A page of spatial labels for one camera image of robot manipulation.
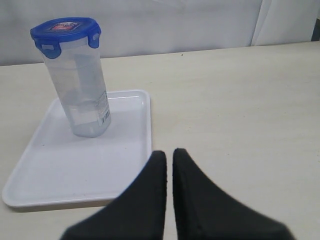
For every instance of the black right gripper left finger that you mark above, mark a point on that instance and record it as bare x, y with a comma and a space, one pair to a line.
137, 214

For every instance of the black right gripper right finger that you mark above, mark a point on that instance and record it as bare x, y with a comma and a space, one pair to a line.
203, 211

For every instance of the clear tall plastic container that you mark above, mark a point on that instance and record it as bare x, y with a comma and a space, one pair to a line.
79, 82

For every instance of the blue snap-lock lid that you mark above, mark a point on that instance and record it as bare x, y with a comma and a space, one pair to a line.
49, 35

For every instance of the white rectangular plastic tray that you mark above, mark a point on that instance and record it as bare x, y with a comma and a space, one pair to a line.
60, 168

